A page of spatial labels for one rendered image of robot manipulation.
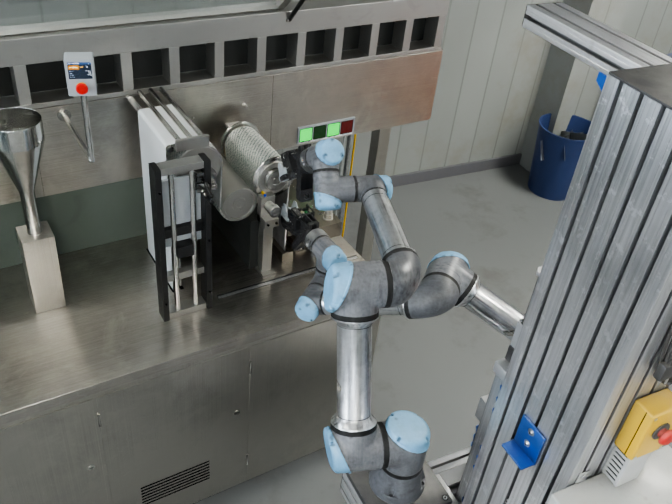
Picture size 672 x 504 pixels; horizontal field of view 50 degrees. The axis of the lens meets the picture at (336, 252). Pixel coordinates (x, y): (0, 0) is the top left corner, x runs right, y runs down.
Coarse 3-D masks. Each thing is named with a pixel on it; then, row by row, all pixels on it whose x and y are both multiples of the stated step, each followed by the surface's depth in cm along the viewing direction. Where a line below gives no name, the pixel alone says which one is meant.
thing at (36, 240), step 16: (16, 128) 196; (0, 160) 189; (16, 160) 188; (32, 160) 191; (16, 176) 193; (32, 176) 195; (32, 192) 200; (32, 208) 202; (32, 224) 205; (48, 224) 212; (32, 240) 205; (48, 240) 208; (32, 256) 208; (48, 256) 211; (32, 272) 211; (48, 272) 214; (32, 288) 214; (48, 288) 217; (48, 304) 220; (64, 304) 223
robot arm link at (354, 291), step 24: (336, 264) 169; (360, 264) 169; (384, 264) 170; (336, 288) 165; (360, 288) 166; (384, 288) 167; (336, 312) 169; (360, 312) 167; (360, 336) 170; (360, 360) 171; (360, 384) 173; (360, 408) 174; (336, 432) 176; (360, 432) 174; (336, 456) 174; (360, 456) 175
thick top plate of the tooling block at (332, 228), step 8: (296, 184) 269; (296, 200) 261; (312, 200) 262; (312, 208) 257; (320, 216) 254; (336, 216) 255; (320, 224) 250; (328, 224) 250; (336, 224) 252; (328, 232) 252; (336, 232) 254
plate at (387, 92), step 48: (192, 96) 236; (240, 96) 245; (288, 96) 255; (336, 96) 267; (384, 96) 279; (432, 96) 292; (48, 144) 219; (96, 144) 228; (288, 144) 268; (0, 192) 220; (48, 192) 228
